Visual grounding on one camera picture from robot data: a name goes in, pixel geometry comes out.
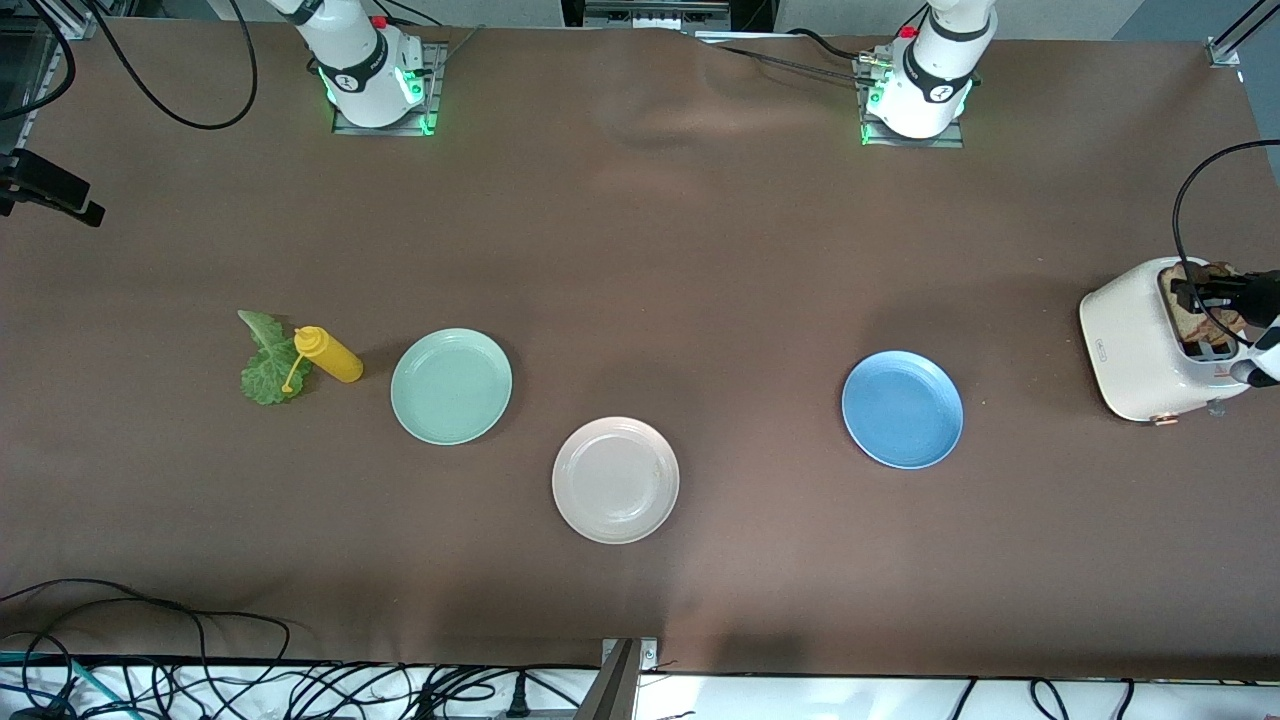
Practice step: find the cream white toaster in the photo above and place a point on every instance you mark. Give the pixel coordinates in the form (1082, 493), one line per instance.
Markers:
(1125, 350)

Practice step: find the beige round plate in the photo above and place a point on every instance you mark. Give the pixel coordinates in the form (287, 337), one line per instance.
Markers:
(615, 480)

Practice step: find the green lettuce leaf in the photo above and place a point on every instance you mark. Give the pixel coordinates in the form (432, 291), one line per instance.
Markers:
(265, 375)

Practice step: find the mint green round plate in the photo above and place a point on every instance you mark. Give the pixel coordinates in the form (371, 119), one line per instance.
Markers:
(451, 387)

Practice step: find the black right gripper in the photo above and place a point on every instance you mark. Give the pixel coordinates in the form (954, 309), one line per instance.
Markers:
(42, 181)

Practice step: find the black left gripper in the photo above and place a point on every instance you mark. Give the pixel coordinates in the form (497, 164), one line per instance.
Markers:
(1254, 296)

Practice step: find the yellow mustard squeeze bottle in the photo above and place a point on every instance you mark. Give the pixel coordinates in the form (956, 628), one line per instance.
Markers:
(335, 360)

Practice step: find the aluminium frame post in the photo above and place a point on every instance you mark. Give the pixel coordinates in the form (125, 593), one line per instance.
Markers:
(610, 690)

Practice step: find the black power plug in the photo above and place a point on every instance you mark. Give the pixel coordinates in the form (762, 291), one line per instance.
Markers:
(517, 700)

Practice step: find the aluminium frame bar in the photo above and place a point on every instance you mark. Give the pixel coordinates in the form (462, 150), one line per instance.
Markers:
(30, 110)

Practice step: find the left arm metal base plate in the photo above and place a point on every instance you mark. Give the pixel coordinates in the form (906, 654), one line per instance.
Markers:
(945, 141)

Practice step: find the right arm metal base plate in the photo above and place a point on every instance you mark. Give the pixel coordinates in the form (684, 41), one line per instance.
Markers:
(435, 80)

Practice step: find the black equipment box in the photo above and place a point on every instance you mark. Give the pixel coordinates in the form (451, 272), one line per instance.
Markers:
(750, 12)

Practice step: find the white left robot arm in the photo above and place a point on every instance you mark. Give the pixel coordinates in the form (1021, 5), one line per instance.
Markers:
(930, 70)

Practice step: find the brown table cover sheet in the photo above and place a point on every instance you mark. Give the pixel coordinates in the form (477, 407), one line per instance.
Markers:
(700, 250)

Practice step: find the aluminium frame profile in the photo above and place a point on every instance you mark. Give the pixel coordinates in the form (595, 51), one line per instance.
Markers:
(75, 12)
(1225, 50)

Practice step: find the blue round plate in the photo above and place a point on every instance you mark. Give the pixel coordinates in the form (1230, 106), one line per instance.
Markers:
(902, 410)

